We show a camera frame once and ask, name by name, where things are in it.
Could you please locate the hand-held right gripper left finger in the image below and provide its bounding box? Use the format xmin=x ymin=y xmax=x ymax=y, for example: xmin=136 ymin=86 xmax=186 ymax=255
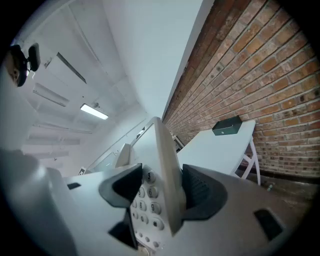
xmin=98 ymin=162 xmax=144 ymax=251

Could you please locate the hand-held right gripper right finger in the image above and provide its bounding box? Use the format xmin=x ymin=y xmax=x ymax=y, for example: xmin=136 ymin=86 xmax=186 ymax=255
xmin=180 ymin=163 xmax=229 ymax=222

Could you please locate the beige telephone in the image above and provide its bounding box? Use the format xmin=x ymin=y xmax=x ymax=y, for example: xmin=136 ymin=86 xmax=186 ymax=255
xmin=128 ymin=116 xmax=188 ymax=253

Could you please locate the white table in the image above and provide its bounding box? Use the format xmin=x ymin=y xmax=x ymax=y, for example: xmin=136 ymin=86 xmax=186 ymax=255
xmin=176 ymin=119 xmax=262 ymax=186

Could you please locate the rectangular ceiling light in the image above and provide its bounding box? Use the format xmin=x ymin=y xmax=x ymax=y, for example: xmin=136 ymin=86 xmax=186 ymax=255
xmin=79 ymin=103 xmax=110 ymax=120

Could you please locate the black flat box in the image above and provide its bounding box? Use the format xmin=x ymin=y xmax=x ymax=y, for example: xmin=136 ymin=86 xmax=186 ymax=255
xmin=211 ymin=115 xmax=243 ymax=137

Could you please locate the white ceiling air conditioner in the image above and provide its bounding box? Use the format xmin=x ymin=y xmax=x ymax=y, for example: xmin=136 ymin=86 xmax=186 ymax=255
xmin=32 ymin=82 xmax=70 ymax=108

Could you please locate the dark ceiling vent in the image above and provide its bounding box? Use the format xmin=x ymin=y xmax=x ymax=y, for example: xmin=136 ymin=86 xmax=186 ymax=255
xmin=56 ymin=51 xmax=87 ymax=85

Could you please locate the person's head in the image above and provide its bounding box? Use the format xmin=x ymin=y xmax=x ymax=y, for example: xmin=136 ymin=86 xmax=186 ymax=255
xmin=5 ymin=44 xmax=30 ymax=88

